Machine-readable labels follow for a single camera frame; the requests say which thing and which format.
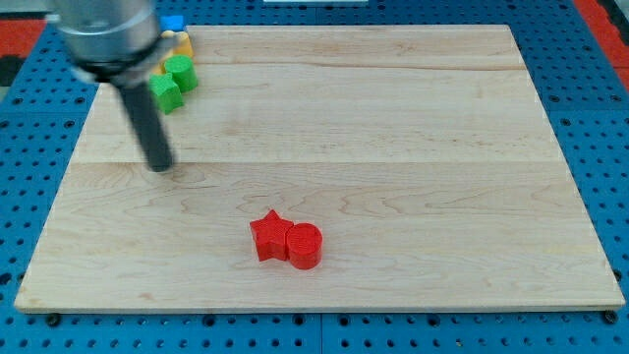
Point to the red star block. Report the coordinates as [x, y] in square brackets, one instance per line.
[269, 235]

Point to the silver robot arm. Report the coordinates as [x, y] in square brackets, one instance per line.
[119, 42]

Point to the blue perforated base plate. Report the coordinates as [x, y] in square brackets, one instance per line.
[587, 106]

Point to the blue cube block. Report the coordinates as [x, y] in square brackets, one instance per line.
[172, 22]

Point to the yellow hexagon block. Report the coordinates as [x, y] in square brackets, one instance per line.
[182, 47]

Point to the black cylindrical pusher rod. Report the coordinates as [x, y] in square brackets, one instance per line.
[146, 124]

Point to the green star block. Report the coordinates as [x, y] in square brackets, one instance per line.
[166, 93]

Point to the red cylinder block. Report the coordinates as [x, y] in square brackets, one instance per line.
[304, 245]

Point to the green cylinder block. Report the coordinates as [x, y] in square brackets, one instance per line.
[182, 69]

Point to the wooden board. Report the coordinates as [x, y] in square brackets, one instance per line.
[423, 154]

